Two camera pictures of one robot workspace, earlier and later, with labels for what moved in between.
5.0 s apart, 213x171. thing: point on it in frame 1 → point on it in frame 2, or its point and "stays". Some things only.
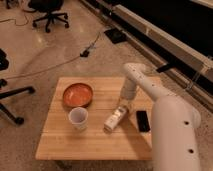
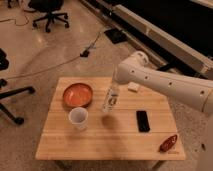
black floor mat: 116,35 stays
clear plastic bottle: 114,119 → 111,98
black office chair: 48,6 stays
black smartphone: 143,121 stays
